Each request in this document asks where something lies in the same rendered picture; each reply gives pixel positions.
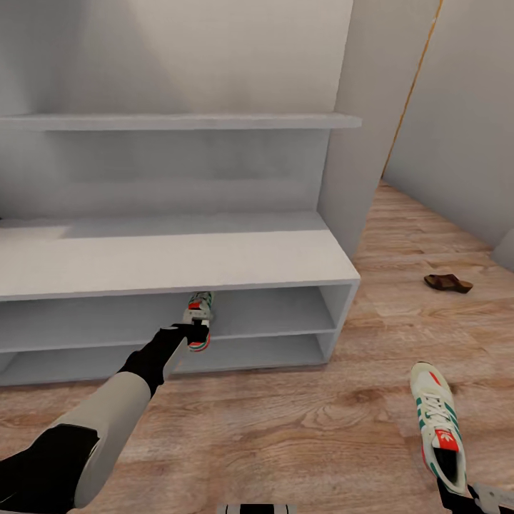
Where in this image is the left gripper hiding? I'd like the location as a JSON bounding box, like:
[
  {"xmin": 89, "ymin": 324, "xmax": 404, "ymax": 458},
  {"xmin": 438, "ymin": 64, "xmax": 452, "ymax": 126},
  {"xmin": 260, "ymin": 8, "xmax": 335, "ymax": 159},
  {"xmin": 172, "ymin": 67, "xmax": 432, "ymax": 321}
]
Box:
[{"xmin": 183, "ymin": 324, "xmax": 208, "ymax": 343}]

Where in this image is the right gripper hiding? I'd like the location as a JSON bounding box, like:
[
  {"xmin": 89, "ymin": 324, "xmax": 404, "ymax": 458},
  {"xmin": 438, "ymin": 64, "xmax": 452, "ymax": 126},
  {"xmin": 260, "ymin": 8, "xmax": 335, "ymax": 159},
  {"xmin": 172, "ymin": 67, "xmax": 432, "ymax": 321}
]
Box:
[{"xmin": 437, "ymin": 478, "xmax": 514, "ymax": 514}]

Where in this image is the sandal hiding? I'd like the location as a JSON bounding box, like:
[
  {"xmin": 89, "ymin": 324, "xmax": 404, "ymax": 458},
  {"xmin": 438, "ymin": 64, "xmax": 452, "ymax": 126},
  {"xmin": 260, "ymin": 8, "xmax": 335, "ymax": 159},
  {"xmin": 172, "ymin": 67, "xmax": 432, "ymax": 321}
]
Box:
[{"xmin": 424, "ymin": 274, "xmax": 473, "ymax": 293}]

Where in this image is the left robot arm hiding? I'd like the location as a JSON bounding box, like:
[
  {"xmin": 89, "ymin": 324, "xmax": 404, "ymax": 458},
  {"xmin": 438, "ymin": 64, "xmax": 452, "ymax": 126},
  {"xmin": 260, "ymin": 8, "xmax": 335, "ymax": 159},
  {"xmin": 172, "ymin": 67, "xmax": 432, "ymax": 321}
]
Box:
[{"xmin": 0, "ymin": 309, "xmax": 213, "ymax": 514}]

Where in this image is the gym shoe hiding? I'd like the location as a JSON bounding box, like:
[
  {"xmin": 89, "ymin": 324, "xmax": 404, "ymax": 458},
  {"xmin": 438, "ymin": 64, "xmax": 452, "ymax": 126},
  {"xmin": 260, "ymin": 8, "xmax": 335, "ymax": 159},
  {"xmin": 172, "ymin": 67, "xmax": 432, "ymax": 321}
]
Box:
[
  {"xmin": 187, "ymin": 291, "xmax": 215, "ymax": 352},
  {"xmin": 410, "ymin": 362, "xmax": 466, "ymax": 495}
]

